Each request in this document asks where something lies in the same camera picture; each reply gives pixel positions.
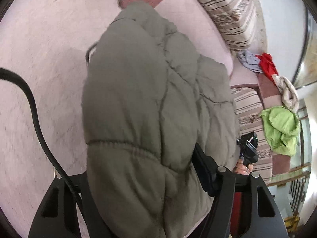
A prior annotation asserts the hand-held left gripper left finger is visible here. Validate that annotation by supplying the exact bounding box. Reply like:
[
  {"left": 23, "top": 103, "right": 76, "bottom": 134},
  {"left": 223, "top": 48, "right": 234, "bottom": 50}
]
[{"left": 28, "top": 174, "right": 117, "bottom": 238}]

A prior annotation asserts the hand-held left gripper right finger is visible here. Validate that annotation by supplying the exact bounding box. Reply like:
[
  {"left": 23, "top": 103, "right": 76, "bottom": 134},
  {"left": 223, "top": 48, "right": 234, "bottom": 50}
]
[{"left": 192, "top": 142, "right": 289, "bottom": 238}]

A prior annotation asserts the olive hooded puffer jacket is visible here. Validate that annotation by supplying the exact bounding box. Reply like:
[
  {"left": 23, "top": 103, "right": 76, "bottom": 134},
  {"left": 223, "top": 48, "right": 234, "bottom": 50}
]
[{"left": 82, "top": 1, "right": 241, "bottom": 238}]

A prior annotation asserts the person's right forearm red sleeve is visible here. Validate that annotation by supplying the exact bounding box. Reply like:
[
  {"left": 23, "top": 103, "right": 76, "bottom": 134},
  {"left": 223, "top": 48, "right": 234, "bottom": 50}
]
[{"left": 233, "top": 192, "right": 243, "bottom": 236}]

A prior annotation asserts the person's right hand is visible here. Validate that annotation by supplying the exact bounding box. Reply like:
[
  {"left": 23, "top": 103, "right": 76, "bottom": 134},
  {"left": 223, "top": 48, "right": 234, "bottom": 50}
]
[{"left": 233, "top": 157, "right": 254, "bottom": 177}]

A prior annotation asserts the striped floral sofa cushion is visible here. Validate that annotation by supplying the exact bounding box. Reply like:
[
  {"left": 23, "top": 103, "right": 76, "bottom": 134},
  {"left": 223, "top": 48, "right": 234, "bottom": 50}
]
[{"left": 231, "top": 89, "right": 274, "bottom": 180}]

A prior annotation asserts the green cloth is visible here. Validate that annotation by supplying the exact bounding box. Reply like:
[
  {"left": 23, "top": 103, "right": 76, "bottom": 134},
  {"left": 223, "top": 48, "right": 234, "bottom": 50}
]
[{"left": 260, "top": 106, "right": 301, "bottom": 157}]

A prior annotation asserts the metal stair railing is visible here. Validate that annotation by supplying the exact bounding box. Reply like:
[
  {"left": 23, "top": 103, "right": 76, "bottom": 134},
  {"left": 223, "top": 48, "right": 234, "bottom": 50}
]
[{"left": 285, "top": 162, "right": 313, "bottom": 231}]

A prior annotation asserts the white patterned cloth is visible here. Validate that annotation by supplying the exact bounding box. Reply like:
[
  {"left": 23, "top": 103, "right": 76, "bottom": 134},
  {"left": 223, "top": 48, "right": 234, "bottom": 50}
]
[{"left": 271, "top": 74, "right": 300, "bottom": 113}]

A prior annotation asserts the red cloth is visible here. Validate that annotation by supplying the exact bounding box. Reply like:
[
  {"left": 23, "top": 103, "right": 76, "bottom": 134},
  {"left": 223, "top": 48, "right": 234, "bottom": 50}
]
[{"left": 258, "top": 53, "right": 279, "bottom": 80}]

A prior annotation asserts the grey cloth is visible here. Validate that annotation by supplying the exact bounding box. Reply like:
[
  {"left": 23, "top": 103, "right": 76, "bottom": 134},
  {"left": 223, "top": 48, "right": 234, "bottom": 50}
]
[{"left": 236, "top": 51, "right": 264, "bottom": 74}]

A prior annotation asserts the striped floral pillow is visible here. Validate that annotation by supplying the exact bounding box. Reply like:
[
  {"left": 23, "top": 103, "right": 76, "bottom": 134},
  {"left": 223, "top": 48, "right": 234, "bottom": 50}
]
[{"left": 182, "top": 0, "right": 259, "bottom": 52}]

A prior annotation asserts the long pink pillow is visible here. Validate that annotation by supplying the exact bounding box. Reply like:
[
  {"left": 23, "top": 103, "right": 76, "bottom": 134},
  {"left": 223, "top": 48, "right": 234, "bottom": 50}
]
[{"left": 118, "top": 0, "right": 234, "bottom": 85}]

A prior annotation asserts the pink quilted bed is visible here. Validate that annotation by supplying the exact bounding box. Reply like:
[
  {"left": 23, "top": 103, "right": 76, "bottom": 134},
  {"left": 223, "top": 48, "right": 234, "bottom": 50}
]
[{"left": 0, "top": 0, "right": 124, "bottom": 228}]

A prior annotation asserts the black cable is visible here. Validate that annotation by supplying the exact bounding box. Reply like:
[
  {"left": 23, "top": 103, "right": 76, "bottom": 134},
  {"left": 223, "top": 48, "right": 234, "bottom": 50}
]
[{"left": 0, "top": 67, "right": 85, "bottom": 211}]

